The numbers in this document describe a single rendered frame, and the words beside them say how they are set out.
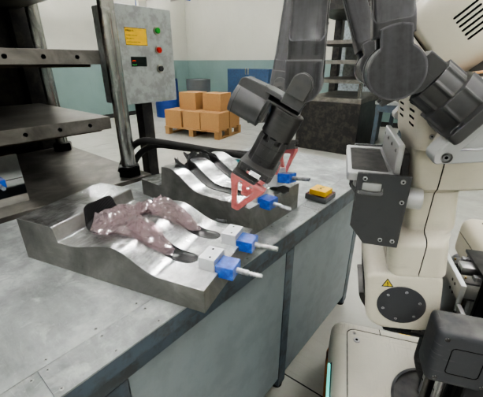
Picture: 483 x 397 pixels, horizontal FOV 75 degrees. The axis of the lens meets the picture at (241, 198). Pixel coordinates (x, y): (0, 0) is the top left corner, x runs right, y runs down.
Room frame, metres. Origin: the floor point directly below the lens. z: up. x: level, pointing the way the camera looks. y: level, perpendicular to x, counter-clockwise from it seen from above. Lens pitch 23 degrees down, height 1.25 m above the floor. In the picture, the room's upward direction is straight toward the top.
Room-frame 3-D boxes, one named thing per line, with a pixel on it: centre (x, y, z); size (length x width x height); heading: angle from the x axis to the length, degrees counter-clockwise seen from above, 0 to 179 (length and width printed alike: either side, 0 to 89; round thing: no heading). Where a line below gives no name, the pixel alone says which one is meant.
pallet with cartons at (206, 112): (6.08, 0.72, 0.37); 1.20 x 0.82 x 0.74; 62
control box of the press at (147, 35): (1.63, 0.49, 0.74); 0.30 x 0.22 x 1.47; 140
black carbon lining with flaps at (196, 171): (1.00, 0.08, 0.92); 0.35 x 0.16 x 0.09; 50
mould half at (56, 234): (0.69, 0.25, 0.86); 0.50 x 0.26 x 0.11; 67
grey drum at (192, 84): (8.04, 1.03, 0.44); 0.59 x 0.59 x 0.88
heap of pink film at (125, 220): (0.69, 0.24, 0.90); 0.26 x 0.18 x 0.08; 67
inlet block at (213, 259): (0.54, 0.02, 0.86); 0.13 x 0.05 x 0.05; 67
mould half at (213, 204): (1.02, 0.09, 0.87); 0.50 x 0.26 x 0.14; 50
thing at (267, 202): (0.80, -0.08, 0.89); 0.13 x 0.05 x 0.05; 50
